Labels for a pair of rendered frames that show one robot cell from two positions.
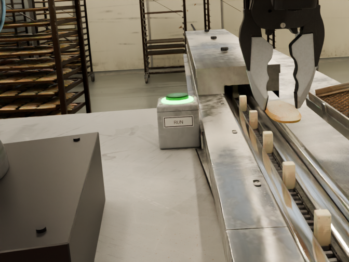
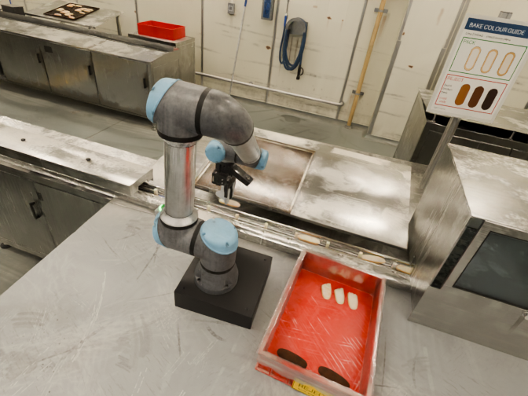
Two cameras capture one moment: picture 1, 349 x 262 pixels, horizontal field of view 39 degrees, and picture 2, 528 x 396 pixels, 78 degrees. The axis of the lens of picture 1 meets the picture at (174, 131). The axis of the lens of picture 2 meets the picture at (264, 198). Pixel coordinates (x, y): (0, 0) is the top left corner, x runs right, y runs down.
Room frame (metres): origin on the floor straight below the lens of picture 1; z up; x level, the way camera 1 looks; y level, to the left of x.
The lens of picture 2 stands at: (0.19, 0.97, 1.80)
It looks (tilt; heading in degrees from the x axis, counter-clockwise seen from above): 35 degrees down; 283
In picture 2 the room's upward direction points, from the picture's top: 8 degrees clockwise
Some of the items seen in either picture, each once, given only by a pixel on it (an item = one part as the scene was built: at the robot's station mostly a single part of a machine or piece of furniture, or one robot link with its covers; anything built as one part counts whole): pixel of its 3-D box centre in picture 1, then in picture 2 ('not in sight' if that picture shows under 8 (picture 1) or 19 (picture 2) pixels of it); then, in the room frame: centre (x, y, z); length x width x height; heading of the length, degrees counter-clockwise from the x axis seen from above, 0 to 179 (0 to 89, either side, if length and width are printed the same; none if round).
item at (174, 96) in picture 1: (177, 99); not in sight; (0.84, -0.01, 0.90); 0.04 x 0.04 x 0.02
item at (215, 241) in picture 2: not in sight; (217, 243); (0.48, 0.26, 1.06); 0.13 x 0.12 x 0.14; 2
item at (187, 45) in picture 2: not in sight; (164, 69); (2.84, -3.23, 0.44); 0.70 x 0.55 x 0.87; 179
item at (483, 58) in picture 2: not in sight; (480, 71); (-0.34, -0.89, 1.50); 0.33 x 0.01 x 0.45; 5
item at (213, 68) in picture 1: (215, 50); (37, 149); (1.67, -0.15, 0.89); 1.25 x 0.18 x 0.09; 179
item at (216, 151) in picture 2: not in sight; (223, 149); (0.60, -0.03, 1.23); 0.11 x 0.11 x 0.08; 2
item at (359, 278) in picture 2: not in sight; (327, 318); (0.09, 0.25, 0.88); 0.49 x 0.34 x 0.10; 86
